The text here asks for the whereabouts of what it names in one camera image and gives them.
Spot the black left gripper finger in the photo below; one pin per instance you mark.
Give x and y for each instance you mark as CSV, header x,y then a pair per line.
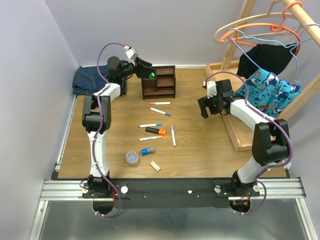
x,y
144,63
145,71

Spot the beige eraser block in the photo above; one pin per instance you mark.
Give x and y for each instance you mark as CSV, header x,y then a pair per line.
x,y
155,166

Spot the orange plastic hanger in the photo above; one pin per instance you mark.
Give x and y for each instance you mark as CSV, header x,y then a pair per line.
x,y
232,30

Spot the dark blue capped white marker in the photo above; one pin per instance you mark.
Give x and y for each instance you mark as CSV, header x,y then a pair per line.
x,y
160,111

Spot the blue and grey glue stick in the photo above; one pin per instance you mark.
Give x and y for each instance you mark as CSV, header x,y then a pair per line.
x,y
148,150

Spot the light blue capped white marker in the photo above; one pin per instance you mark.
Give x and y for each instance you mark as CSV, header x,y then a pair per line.
x,y
150,125

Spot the black garment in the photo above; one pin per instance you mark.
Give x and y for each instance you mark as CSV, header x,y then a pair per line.
x,y
272,58

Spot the orange capped black highlighter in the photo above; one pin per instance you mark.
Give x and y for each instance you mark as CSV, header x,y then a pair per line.
x,y
158,131

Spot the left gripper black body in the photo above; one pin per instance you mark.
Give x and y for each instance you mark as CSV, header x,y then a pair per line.
x,y
135,69

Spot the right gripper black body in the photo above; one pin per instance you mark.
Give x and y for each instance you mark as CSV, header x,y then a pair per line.
x,y
213,105

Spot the folded blue jeans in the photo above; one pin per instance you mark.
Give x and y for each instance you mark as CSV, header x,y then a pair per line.
x,y
87,81

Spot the aluminium frame rail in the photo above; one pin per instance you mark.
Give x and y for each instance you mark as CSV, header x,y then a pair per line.
x,y
69,190

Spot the wooden clothes hanger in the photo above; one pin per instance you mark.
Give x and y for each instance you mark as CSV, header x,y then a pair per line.
x,y
245,13

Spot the light blue wire hanger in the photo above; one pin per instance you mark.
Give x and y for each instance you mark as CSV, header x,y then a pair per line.
x,y
297,62

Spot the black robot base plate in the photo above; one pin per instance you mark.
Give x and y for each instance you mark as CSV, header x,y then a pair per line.
x,y
166,193

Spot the wrist white camera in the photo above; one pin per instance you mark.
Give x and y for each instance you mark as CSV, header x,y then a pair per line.
x,y
130,52
211,88

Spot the green capped black highlighter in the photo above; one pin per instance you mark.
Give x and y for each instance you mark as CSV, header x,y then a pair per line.
x,y
152,75

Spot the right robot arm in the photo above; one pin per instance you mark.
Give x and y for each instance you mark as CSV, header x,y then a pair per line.
x,y
270,143

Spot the clear round pin container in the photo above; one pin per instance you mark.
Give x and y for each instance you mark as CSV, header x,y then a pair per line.
x,y
132,158

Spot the salmon capped white marker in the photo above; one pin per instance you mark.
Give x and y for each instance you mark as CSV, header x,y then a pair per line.
x,y
150,138

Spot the wooden clothes rack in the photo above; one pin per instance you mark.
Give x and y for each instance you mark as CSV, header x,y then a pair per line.
x,y
228,69

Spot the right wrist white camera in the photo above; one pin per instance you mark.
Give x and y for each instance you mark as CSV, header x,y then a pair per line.
x,y
211,88

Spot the brown wooden desk organizer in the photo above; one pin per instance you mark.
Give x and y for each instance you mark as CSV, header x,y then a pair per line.
x,y
163,86

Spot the lavender capped white marker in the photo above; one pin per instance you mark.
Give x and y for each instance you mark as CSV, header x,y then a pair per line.
x,y
173,136

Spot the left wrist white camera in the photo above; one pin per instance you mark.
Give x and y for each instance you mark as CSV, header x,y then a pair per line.
x,y
130,52

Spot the blue shark print shorts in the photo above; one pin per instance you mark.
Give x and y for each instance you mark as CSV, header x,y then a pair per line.
x,y
270,94

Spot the pink capped white marker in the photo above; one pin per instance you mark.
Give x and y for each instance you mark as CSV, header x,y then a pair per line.
x,y
160,103

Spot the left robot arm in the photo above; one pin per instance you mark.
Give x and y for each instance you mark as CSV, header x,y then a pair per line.
x,y
97,117

